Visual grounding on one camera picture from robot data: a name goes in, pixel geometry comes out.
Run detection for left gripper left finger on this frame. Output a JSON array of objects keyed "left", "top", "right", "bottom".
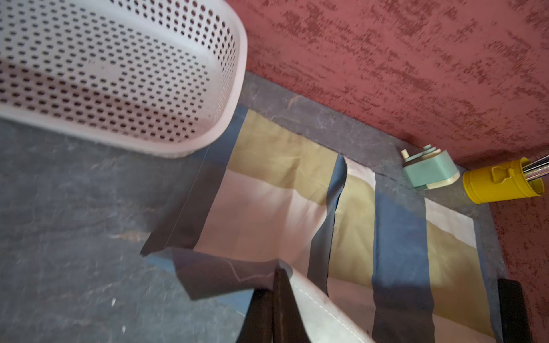
[{"left": 236, "top": 290, "right": 273, "bottom": 343}]

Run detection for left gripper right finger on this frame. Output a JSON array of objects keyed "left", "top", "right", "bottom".
[{"left": 273, "top": 268, "right": 310, "bottom": 343}]

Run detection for blue beige white patchwork pillowcase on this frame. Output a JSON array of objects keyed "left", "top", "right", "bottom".
[{"left": 142, "top": 107, "right": 501, "bottom": 342}]

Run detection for green pencil sharpener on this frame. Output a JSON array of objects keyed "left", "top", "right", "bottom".
[{"left": 401, "top": 144, "right": 460, "bottom": 190}]

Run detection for yellow cup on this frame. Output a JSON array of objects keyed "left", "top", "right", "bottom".
[{"left": 463, "top": 158, "right": 546, "bottom": 204}]

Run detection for white perforated plastic basket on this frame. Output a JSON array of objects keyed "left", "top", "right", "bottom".
[{"left": 1, "top": 0, "right": 248, "bottom": 158}]

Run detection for pencils in yellow cup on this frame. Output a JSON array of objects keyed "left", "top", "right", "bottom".
[{"left": 522, "top": 155, "right": 549, "bottom": 182}]

